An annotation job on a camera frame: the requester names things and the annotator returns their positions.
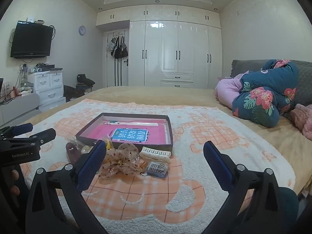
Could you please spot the blue box of hairpins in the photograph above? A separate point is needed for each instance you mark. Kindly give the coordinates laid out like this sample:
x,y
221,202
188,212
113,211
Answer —
x,y
157,169

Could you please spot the pink plush cloth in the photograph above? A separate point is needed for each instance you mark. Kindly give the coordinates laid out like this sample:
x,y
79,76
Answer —
x,y
303,119

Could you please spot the clear pearl hair clip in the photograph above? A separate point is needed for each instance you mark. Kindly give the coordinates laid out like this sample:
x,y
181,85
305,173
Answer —
x,y
85,149

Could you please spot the shallow brown cardboard box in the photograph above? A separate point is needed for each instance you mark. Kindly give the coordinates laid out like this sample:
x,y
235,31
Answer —
x,y
84,137

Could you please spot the person's left hand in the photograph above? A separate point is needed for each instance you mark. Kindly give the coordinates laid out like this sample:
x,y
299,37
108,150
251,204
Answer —
x,y
15,174

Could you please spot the grey bench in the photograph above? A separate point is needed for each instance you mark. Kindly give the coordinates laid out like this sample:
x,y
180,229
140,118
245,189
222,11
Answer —
x,y
19,107

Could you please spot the bed with tan bedspread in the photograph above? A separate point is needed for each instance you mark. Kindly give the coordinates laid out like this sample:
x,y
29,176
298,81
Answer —
x,y
156,92

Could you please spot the blue floral quilt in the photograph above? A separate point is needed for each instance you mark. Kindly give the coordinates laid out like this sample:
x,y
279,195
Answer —
x,y
263,95

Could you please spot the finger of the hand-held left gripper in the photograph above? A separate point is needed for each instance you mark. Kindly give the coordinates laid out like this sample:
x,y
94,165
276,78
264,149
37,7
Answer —
x,y
43,135
23,128

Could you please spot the small yellow hair accessory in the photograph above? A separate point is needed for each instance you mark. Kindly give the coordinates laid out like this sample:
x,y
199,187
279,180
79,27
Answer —
x,y
108,145

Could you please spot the white drawer cabinet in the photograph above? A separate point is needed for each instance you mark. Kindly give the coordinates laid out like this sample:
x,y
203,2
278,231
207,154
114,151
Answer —
x,y
50,87

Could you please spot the pile of dark clothes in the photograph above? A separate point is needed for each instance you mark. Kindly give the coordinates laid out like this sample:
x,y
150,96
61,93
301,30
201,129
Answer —
x,y
84,80

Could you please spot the white hair claw clip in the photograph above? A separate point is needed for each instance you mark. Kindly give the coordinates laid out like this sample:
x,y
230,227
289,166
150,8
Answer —
x,y
156,154

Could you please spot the peach and white blanket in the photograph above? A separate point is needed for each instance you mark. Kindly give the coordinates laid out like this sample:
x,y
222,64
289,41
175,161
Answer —
x,y
219,131

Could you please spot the round wall clock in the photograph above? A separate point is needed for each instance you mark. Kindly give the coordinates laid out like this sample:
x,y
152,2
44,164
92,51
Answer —
x,y
82,30

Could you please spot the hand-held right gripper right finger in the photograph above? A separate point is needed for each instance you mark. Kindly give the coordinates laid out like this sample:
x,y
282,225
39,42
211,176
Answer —
x,y
217,165

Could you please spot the black device on cabinet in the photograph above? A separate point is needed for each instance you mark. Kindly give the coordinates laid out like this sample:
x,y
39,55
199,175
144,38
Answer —
x,y
47,67

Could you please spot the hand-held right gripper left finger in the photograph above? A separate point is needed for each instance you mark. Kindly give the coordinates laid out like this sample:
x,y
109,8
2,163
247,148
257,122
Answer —
x,y
90,167

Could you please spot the black wall television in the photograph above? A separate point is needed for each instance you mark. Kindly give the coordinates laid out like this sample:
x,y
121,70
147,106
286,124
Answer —
x,y
31,40

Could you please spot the pink quilt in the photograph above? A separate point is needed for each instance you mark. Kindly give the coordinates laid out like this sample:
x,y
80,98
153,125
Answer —
x,y
226,92

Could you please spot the hanging bags on door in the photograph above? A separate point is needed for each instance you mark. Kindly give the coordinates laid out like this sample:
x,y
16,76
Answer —
x,y
118,47

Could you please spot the white door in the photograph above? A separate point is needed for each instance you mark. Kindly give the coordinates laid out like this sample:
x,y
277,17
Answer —
x,y
112,70

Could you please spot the white glossy wardrobe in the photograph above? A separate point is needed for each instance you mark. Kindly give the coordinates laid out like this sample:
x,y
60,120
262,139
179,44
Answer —
x,y
170,48

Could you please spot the brown hair clip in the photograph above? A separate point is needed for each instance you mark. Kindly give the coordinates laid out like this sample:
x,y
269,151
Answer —
x,y
72,152

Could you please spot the pink book with blue label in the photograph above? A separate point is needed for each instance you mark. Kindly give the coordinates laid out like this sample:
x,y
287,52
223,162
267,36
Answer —
x,y
102,134

